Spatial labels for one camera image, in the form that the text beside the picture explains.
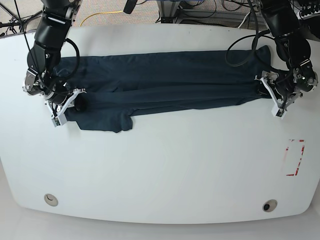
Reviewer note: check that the black microphone object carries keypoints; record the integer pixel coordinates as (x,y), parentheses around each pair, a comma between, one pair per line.
(129,6)

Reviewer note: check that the white power strip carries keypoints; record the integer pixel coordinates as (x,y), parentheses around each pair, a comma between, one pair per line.
(309,11)

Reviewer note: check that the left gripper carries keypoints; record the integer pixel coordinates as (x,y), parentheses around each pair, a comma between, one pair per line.
(285,89)

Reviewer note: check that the right table cable grommet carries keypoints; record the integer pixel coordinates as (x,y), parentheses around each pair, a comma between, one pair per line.
(269,205)

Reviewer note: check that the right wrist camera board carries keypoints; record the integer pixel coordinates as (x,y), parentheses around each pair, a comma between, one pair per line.
(59,120)

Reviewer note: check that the table cable grommet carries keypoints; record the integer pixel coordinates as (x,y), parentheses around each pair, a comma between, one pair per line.
(269,205)
(51,200)

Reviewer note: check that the red tape rectangle marking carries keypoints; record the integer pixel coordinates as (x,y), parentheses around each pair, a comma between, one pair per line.
(293,157)

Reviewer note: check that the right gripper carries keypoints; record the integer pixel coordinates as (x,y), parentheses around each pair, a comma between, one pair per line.
(57,98)

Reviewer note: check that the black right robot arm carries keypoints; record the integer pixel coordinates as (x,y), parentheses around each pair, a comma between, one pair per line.
(51,34)

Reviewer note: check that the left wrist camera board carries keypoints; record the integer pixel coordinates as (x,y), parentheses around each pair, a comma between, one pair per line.
(278,112)

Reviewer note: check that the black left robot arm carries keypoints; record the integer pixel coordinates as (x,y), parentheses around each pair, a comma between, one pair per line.
(292,47)

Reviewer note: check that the left table cable grommet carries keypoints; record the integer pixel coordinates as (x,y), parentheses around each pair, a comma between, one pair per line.
(51,200)

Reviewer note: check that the dark blue T-shirt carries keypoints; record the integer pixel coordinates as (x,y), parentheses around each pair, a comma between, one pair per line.
(119,87)

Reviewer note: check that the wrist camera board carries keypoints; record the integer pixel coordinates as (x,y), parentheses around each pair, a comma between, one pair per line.
(59,120)
(278,112)

